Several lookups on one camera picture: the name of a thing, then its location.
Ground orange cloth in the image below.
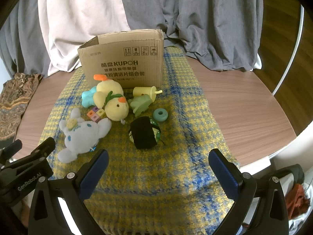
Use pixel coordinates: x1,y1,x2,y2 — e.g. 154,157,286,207
286,183,311,217

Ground yellow duck plush toy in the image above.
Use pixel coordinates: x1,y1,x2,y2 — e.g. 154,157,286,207
93,73,130,121

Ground brown cardboard box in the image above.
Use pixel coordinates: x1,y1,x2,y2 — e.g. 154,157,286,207
78,29,165,90

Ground white bunny plush toy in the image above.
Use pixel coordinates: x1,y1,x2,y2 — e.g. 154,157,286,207
57,108,112,163

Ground teal flower toy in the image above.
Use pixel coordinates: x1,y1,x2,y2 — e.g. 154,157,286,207
81,88,98,108

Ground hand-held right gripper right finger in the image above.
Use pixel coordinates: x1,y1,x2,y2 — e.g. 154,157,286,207
208,148,290,235

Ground white curtain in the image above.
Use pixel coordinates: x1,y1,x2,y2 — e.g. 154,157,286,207
38,0,130,72

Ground colourful cube blocks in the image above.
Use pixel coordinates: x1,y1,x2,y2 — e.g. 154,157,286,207
87,107,105,122

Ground yellow and blue plaid mat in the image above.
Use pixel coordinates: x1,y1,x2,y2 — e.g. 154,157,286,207
40,46,241,235

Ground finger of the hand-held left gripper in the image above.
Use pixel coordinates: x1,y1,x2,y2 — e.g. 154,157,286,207
23,137,56,163
0,139,23,164

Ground white curved pole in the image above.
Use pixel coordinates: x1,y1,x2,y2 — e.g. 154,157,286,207
271,5,305,96

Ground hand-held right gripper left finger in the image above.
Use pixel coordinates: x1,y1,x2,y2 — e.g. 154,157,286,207
28,149,110,235

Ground grey curtain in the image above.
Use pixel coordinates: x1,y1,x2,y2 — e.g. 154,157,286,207
0,0,50,77
119,0,263,72

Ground brown patterned cloth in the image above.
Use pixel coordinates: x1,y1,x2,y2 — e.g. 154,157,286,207
0,73,44,140

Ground black and green toy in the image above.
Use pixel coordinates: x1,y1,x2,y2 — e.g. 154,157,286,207
129,117,162,150

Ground yellow cylinder block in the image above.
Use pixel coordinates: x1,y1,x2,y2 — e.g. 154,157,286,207
133,86,163,102

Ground teal ring toy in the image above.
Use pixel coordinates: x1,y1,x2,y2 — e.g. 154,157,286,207
153,108,169,122

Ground green leaf toy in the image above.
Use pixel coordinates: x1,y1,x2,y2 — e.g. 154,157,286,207
127,95,153,117

